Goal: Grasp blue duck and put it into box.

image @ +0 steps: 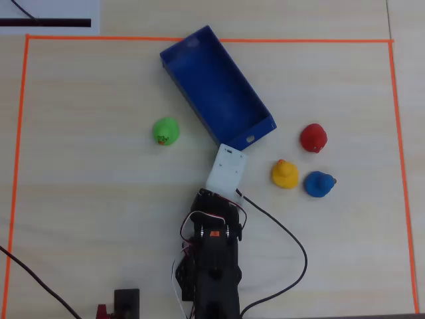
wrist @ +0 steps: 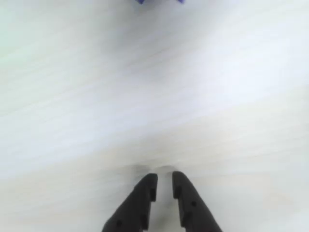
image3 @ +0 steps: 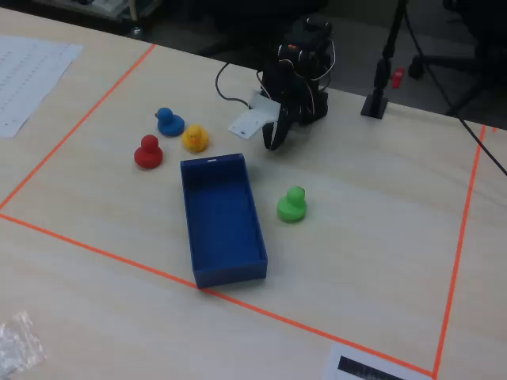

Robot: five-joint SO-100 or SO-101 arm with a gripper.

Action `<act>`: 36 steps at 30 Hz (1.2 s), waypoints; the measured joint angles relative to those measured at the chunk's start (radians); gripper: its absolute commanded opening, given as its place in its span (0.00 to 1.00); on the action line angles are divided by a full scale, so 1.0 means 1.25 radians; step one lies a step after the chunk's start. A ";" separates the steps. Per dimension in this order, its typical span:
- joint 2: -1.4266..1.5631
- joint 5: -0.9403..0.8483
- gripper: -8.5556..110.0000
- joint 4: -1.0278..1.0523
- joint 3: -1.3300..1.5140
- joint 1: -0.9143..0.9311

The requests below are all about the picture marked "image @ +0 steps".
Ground white and red servo wires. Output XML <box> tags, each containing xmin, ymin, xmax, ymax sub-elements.
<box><xmin>171</xmin><ymin>197</ymin><xmax>248</xmax><ymax>317</ymax></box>

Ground orange tape line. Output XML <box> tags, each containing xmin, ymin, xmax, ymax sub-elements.
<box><xmin>1</xmin><ymin>34</ymin><xmax>31</xmax><ymax>319</ymax></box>
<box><xmin>25</xmin><ymin>33</ymin><xmax>395</xmax><ymax>45</ymax></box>
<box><xmin>387</xmin><ymin>40</ymin><xmax>420</xmax><ymax>314</ymax></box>

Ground black camera cable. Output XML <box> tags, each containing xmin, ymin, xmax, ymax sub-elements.
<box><xmin>235</xmin><ymin>187</ymin><xmax>309</xmax><ymax>319</ymax></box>

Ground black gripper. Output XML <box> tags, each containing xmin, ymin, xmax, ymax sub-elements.
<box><xmin>197</xmin><ymin>187</ymin><xmax>245</xmax><ymax>215</ymax></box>

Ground black clamp block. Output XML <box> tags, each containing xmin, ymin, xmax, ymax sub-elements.
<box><xmin>114</xmin><ymin>288</ymin><xmax>141</xmax><ymax>319</ymax></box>

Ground red rubber duck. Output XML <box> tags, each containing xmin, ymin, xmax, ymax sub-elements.
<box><xmin>300</xmin><ymin>123</ymin><xmax>328</xmax><ymax>154</ymax></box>

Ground green rubber duck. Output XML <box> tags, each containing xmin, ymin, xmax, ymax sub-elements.
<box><xmin>152</xmin><ymin>117</ymin><xmax>181</xmax><ymax>148</ymax></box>

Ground red clamp handle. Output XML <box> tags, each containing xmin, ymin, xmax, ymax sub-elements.
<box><xmin>96</xmin><ymin>303</ymin><xmax>116</xmax><ymax>319</ymax></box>

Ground white camera housing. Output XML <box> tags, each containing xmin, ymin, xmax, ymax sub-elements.
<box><xmin>205</xmin><ymin>143</ymin><xmax>248</xmax><ymax>204</ymax></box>

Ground black power cable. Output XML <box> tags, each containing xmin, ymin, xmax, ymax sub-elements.
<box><xmin>0</xmin><ymin>245</ymin><xmax>83</xmax><ymax>319</ymax></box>

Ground blue rubber duck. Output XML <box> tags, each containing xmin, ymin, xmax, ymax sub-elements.
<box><xmin>304</xmin><ymin>170</ymin><xmax>337</xmax><ymax>199</ymax></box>

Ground blue rectangular plastic box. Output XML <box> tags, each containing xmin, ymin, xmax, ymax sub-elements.
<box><xmin>159</xmin><ymin>25</ymin><xmax>278</xmax><ymax>152</ymax></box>

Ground yellow rubber duck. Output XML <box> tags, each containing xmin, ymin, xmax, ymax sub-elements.
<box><xmin>271</xmin><ymin>159</ymin><xmax>299</xmax><ymax>190</ymax></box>

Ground thin black cable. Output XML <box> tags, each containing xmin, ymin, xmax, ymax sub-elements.
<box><xmin>10</xmin><ymin>0</ymin><xmax>39</xmax><ymax>22</ymax></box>

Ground black strip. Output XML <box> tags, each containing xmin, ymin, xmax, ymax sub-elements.
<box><xmin>0</xmin><ymin>18</ymin><xmax>92</xmax><ymax>29</ymax></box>

